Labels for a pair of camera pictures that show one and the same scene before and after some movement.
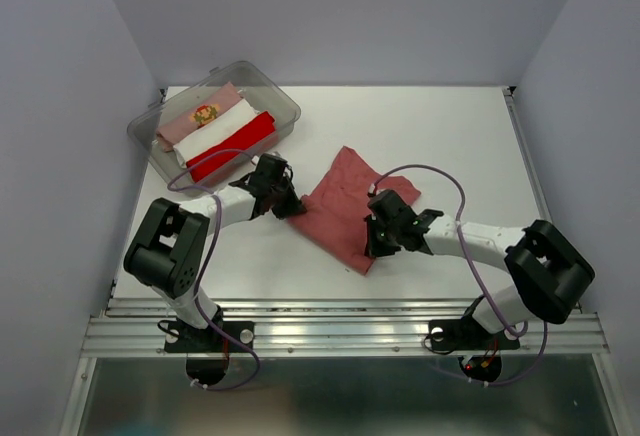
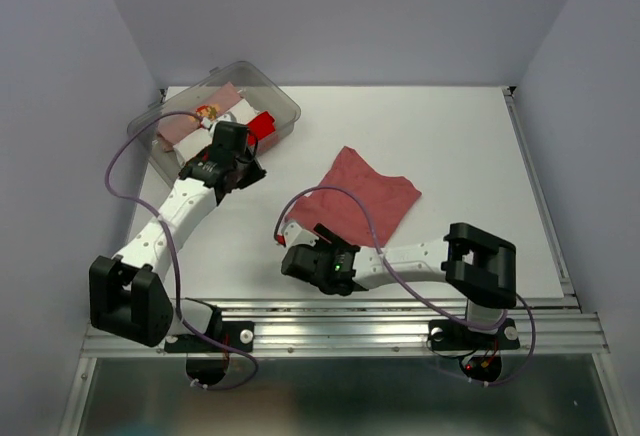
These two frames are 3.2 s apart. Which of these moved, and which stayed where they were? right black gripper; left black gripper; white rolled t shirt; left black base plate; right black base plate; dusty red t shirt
Moved: left black gripper; right black gripper
Stayed: right black base plate; left black base plate; white rolled t shirt; dusty red t shirt
